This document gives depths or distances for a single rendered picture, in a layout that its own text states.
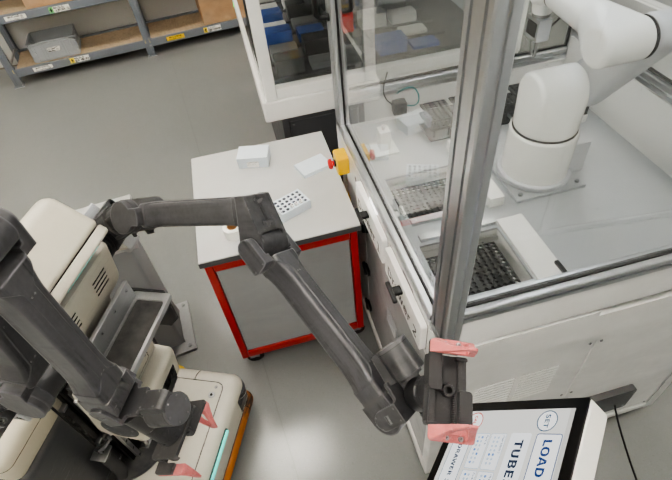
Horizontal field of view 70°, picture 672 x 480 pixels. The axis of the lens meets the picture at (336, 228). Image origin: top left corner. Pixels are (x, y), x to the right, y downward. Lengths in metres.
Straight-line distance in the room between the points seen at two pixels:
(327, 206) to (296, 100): 0.58
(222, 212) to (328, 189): 0.95
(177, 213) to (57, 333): 0.39
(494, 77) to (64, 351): 0.71
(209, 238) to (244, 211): 0.89
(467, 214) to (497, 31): 0.31
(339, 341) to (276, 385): 1.41
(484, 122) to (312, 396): 1.68
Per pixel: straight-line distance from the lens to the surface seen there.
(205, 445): 1.92
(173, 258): 2.88
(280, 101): 2.18
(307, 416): 2.18
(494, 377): 1.48
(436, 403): 0.77
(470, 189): 0.81
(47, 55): 5.25
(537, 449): 0.93
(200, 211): 1.02
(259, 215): 0.92
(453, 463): 1.05
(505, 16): 0.67
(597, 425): 0.94
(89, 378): 0.87
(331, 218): 1.76
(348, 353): 0.87
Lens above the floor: 1.99
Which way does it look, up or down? 46 degrees down
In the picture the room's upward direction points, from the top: 7 degrees counter-clockwise
